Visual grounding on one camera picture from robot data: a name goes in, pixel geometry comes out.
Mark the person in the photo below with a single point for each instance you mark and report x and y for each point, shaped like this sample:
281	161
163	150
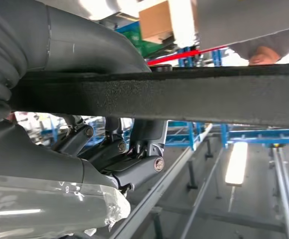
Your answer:
264	56

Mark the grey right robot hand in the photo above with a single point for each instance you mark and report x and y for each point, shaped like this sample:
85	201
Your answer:
35	158

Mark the grey ceiling rail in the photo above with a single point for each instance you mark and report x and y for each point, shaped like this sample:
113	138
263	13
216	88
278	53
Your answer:
287	198
154	194

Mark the red barrier belt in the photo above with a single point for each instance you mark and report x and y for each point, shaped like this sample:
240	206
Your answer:
174	57

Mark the brown cardboard box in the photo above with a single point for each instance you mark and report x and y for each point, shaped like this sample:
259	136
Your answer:
154	23

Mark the ceiling light panel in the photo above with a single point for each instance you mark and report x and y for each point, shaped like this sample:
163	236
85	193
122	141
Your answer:
237	165

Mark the grey laptop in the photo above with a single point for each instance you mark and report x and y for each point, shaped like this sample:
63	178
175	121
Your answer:
246	19

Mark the green plastic crate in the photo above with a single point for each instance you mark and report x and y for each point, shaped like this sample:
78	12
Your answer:
144	46

